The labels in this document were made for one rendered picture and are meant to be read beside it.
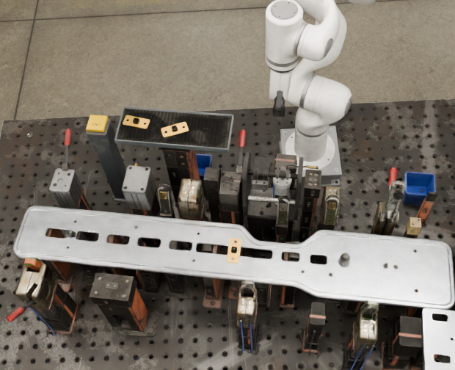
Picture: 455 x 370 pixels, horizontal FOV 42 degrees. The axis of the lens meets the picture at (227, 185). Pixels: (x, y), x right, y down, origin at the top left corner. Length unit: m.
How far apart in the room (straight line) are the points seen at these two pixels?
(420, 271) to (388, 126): 0.83
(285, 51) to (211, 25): 2.51
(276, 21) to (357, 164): 1.16
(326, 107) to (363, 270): 0.53
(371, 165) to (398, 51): 1.50
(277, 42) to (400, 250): 0.83
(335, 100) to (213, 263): 0.64
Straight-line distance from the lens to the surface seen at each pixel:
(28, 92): 3.80
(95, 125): 2.01
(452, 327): 1.88
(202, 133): 1.93
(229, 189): 1.91
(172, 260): 1.89
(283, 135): 2.37
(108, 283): 1.87
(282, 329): 2.11
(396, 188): 1.80
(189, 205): 1.91
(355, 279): 1.87
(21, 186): 2.55
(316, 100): 1.98
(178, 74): 3.66
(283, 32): 1.39
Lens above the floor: 2.71
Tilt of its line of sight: 59 degrees down
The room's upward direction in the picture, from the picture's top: 5 degrees counter-clockwise
